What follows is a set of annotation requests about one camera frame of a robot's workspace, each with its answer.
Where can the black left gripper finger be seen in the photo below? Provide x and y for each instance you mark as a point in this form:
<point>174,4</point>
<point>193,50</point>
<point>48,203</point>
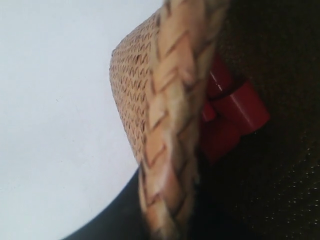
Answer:
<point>120,220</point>

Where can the red cylinder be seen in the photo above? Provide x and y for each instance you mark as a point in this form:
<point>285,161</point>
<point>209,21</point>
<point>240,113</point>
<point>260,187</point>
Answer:
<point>220,79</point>
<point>244,108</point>
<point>218,138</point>

